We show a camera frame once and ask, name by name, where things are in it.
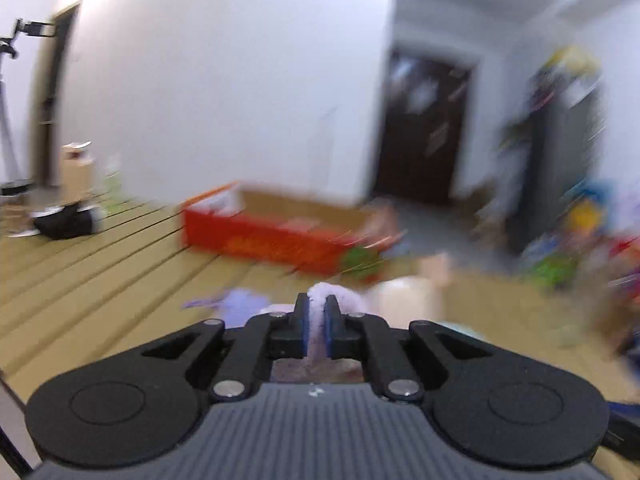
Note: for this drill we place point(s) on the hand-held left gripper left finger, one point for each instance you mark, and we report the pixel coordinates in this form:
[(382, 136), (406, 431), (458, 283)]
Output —
[(300, 327)]

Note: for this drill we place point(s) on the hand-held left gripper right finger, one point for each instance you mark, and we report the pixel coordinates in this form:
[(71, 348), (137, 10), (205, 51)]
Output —
[(330, 329)]

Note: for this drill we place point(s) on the lilac tissue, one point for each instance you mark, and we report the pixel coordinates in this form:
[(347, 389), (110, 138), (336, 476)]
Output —
[(316, 310)]

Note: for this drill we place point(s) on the orange cardboard box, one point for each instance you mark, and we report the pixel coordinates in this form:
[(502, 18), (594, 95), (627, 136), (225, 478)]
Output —
[(260, 246)]

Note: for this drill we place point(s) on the purple cloth on floor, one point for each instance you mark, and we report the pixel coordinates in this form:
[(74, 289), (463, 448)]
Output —
[(230, 301)]

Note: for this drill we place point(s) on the clear plastic cup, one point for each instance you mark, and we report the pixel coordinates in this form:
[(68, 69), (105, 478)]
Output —
[(405, 302)]

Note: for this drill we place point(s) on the dark wooden door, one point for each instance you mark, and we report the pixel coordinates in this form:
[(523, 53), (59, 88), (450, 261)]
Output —
[(420, 130)]

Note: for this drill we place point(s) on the green bottle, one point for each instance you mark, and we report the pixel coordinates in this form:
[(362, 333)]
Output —
[(113, 185)]

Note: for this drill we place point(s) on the black bag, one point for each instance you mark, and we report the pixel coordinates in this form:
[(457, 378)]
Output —
[(65, 222)]

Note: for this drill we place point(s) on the pile of colourful toys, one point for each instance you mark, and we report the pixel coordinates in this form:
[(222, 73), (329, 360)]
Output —
[(580, 240)]

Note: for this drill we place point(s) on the small brown cardboard box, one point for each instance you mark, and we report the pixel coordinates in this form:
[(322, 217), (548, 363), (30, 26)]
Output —
[(77, 172)]

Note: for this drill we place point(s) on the grey cabinet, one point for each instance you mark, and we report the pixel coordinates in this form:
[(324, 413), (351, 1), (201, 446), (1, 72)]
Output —
[(560, 160)]

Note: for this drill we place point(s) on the dark open doorway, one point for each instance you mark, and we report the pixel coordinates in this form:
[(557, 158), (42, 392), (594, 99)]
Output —
[(55, 90)]

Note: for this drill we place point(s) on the camera tripod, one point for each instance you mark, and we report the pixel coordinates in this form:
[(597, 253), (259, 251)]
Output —
[(8, 120)]

